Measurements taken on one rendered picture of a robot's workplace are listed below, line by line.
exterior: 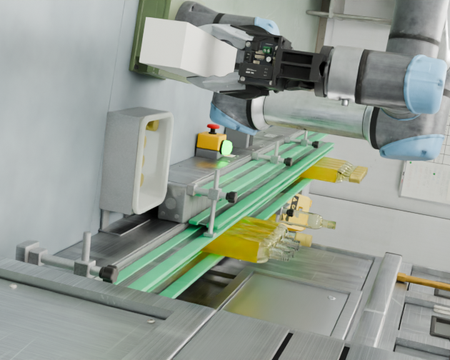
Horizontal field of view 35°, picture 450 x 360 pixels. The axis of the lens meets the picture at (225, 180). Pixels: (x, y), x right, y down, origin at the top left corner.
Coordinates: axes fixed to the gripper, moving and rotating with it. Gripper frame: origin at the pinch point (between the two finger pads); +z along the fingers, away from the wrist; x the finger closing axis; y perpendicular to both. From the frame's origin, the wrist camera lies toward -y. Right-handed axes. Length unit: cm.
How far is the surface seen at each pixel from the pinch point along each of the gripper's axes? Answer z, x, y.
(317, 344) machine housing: -27.6, 31.5, 24.2
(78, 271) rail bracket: 14.0, 35.9, 1.1
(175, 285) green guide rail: 15, 47, -48
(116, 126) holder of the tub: 32, 14, -41
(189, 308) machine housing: -12.0, 31.3, 22.8
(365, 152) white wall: 40, 16, -665
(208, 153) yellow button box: 30, 19, -102
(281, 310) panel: -6, 53, -73
